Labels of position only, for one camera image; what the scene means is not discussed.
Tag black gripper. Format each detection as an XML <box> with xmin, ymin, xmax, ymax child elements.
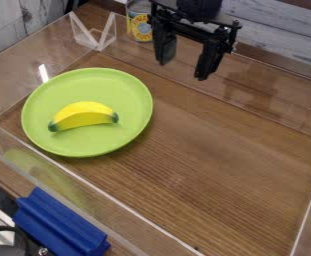
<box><xmin>149</xmin><ymin>0</ymin><xmax>242</xmax><ymax>81</ymax></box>

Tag yellow toy banana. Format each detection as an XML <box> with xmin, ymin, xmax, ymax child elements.
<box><xmin>49</xmin><ymin>101</ymin><xmax>119</xmax><ymax>132</ymax></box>

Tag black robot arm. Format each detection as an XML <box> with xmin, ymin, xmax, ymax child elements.
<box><xmin>149</xmin><ymin>0</ymin><xmax>242</xmax><ymax>81</ymax></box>

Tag green plastic plate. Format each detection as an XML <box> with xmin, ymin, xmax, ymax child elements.
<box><xmin>21</xmin><ymin>68</ymin><xmax>154</xmax><ymax>158</ymax></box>

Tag yellow labelled tin can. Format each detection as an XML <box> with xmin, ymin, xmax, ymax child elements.
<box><xmin>126</xmin><ymin>0</ymin><xmax>153</xmax><ymax>42</ymax></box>

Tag blue plastic clamp block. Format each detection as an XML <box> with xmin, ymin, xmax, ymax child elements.
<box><xmin>14</xmin><ymin>187</ymin><xmax>111</xmax><ymax>256</ymax></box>

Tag clear acrylic corner bracket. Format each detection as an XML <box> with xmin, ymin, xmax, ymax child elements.
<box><xmin>70</xmin><ymin>12</ymin><xmax>117</xmax><ymax>52</ymax></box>

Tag clear acrylic enclosure wall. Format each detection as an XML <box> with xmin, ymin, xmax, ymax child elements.
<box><xmin>0</xmin><ymin>127</ymin><xmax>205</xmax><ymax>256</ymax></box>

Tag black cable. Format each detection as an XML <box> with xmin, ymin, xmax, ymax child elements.
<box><xmin>0</xmin><ymin>225</ymin><xmax>30</xmax><ymax>256</ymax></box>

